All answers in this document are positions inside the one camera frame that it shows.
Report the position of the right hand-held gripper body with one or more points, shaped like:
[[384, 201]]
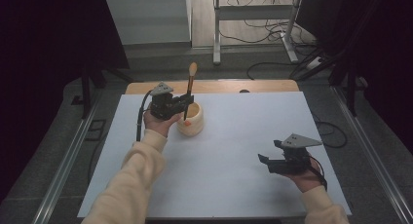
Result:
[[292, 164]]

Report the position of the aluminium floor rail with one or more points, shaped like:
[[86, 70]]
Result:
[[65, 165], [373, 152]]

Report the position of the wooden table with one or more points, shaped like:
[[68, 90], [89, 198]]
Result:
[[227, 87]]

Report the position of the black metal stand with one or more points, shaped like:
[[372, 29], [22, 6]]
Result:
[[351, 94], [86, 94]]

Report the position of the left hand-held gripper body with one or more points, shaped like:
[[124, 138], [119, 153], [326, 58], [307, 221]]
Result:
[[164, 105]]

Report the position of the person's right hand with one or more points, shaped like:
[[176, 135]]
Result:
[[308, 181]]

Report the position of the white cabinet panel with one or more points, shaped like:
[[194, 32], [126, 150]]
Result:
[[149, 19]]

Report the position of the dark curtain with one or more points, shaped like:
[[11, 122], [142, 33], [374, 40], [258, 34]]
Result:
[[386, 55], [39, 55]]

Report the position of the person's left hand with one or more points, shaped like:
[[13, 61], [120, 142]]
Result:
[[160, 125]]

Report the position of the black table grommet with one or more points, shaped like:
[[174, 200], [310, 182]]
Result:
[[244, 91]]

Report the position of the white table mat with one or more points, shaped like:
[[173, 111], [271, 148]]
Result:
[[227, 185]]

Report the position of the white power strip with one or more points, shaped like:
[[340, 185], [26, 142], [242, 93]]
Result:
[[314, 63]]

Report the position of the grey metal desk frame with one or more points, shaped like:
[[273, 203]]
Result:
[[253, 13]]

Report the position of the cream ceramic cup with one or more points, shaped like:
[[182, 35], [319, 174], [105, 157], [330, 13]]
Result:
[[195, 126]]

